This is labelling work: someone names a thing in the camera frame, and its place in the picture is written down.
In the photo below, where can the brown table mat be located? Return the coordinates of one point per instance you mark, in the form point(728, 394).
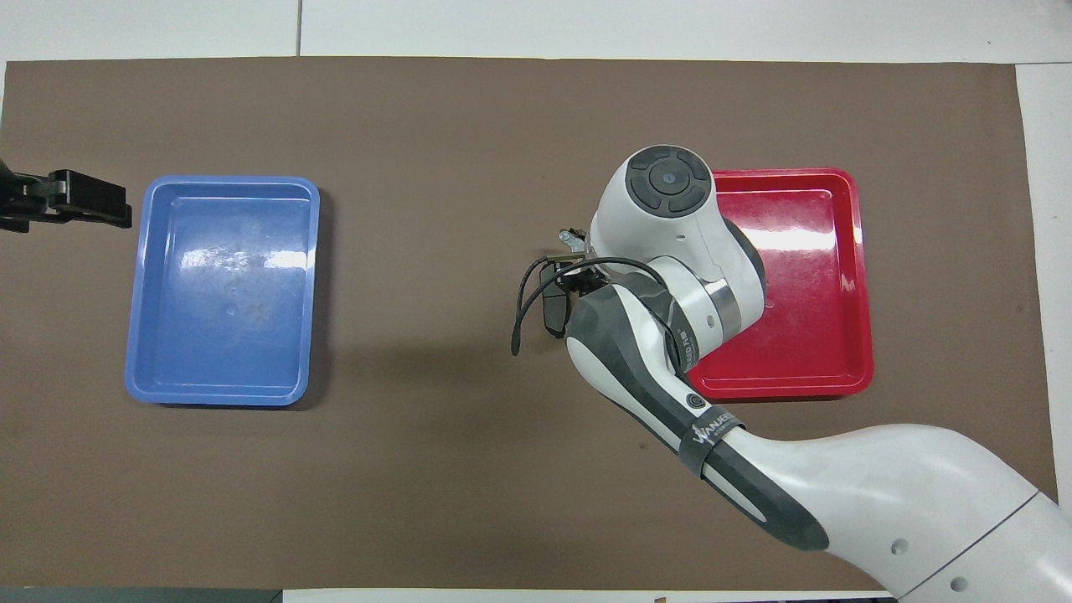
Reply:
point(419, 461)

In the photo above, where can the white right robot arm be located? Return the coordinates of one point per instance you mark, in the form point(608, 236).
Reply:
point(879, 486)

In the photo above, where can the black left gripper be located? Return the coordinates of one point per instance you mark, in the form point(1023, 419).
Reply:
point(25, 201)

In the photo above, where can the red plastic tray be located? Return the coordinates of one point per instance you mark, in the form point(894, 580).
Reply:
point(812, 285)

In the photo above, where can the blue plastic tray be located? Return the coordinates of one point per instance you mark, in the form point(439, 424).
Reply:
point(226, 293)

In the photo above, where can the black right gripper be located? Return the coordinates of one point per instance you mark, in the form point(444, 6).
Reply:
point(586, 275)

